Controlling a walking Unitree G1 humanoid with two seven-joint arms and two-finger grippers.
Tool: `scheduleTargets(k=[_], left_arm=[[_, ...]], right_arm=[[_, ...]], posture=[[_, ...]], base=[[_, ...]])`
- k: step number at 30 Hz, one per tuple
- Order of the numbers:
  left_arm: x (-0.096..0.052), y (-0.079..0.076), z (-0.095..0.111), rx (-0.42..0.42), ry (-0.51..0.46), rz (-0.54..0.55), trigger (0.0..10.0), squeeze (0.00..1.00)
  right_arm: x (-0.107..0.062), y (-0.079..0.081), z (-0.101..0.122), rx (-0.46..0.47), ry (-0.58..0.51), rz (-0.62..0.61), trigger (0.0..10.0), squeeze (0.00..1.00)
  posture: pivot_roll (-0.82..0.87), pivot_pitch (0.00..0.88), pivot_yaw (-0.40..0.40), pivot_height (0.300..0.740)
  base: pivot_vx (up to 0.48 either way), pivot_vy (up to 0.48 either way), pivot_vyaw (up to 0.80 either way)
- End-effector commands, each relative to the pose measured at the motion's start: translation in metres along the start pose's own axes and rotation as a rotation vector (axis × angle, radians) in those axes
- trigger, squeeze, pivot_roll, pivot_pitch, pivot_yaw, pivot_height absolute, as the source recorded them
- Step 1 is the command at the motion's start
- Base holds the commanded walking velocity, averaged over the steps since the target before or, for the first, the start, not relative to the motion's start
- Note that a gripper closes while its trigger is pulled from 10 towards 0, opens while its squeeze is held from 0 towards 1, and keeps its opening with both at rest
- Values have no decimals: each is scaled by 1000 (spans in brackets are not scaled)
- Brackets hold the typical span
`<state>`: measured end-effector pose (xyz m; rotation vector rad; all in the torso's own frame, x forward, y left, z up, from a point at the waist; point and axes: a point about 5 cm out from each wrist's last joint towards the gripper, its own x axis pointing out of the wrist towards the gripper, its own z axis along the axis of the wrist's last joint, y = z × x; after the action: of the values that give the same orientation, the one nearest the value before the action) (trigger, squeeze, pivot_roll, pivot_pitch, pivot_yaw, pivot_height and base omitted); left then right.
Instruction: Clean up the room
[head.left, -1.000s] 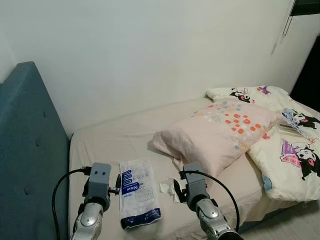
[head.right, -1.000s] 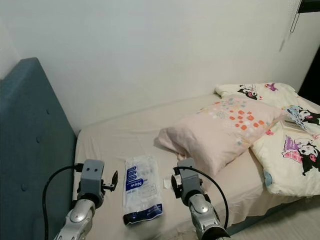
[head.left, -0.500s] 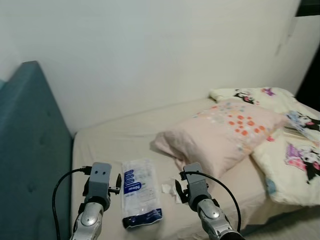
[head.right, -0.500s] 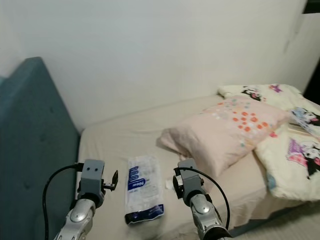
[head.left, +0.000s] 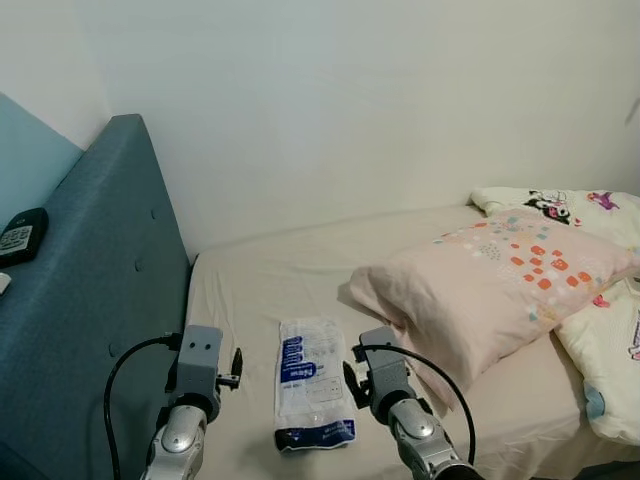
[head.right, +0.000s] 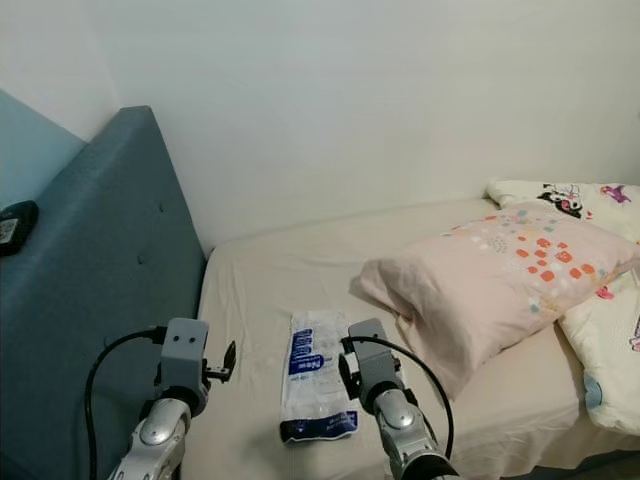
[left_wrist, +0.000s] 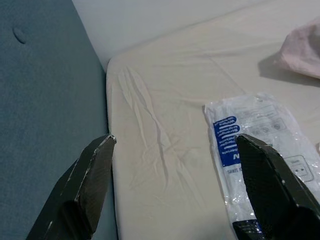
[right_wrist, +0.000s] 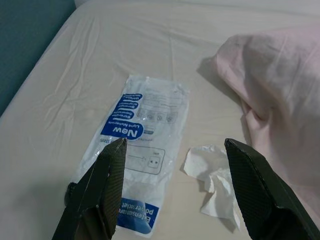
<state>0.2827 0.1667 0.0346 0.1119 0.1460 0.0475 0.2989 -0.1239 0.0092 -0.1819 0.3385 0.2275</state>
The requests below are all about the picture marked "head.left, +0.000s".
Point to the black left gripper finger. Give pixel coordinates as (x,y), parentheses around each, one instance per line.
(236,362)

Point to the clear blue plastic pack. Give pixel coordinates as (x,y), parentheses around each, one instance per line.
(310,390)

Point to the pink dotted pillow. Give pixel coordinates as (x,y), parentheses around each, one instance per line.
(480,290)

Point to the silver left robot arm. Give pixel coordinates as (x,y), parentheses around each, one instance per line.
(178,445)

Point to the mattress with beige sheet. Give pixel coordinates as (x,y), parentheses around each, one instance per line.
(260,280)

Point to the teal upholstered headboard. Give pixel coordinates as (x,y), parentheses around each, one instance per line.
(90,300)

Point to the black remote control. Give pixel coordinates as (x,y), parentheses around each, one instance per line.
(22,238)

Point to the cream cartoon print blanket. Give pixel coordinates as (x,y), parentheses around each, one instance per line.
(610,350)

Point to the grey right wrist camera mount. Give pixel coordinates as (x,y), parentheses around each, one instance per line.
(383,365)

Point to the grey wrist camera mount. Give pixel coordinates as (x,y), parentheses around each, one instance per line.
(198,360)
(383,365)

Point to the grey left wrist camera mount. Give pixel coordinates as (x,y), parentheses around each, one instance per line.
(198,360)

